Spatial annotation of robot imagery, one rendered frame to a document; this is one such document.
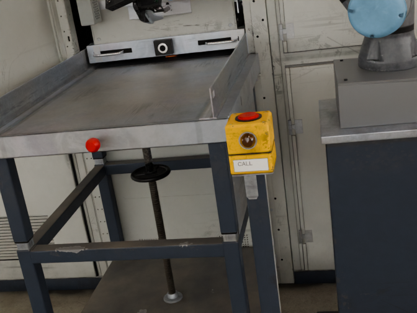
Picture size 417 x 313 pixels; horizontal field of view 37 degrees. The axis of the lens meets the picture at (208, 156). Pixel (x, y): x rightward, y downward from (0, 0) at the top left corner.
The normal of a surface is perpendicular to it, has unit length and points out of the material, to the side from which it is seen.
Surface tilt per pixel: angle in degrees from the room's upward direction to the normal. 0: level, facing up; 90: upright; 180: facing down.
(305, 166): 90
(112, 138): 90
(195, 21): 90
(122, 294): 0
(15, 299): 0
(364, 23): 97
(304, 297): 0
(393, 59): 74
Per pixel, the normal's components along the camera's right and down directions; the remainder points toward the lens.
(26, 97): 0.98, -0.07
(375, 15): -0.31, 0.48
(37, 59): 0.90, 0.03
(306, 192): -0.17, 0.36
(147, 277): -0.14, -0.93
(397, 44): -0.03, 0.08
